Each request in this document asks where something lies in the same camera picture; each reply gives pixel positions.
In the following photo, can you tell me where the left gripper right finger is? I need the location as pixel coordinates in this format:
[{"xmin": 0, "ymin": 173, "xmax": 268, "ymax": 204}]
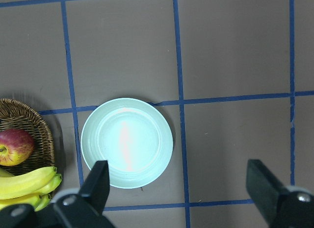
[{"xmin": 246, "ymin": 159, "xmax": 314, "ymax": 228}]

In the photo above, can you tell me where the woven wicker basket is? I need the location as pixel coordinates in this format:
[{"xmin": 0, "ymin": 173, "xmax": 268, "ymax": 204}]
[{"xmin": 0, "ymin": 98, "xmax": 55, "ymax": 176}]

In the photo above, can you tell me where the light green plate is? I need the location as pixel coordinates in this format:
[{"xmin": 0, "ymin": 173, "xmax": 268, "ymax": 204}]
[{"xmin": 80, "ymin": 98, "xmax": 174, "ymax": 189}]

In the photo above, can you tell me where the red apple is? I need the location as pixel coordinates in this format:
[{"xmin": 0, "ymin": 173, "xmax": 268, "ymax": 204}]
[{"xmin": 0, "ymin": 129, "xmax": 35, "ymax": 167}]

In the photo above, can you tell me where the yellow banana bunch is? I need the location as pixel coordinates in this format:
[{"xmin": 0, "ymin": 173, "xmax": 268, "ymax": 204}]
[{"xmin": 0, "ymin": 166, "xmax": 62, "ymax": 211}]

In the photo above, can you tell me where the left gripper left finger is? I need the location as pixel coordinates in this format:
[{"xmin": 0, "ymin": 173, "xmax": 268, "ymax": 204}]
[{"xmin": 0, "ymin": 161, "xmax": 114, "ymax": 228}]

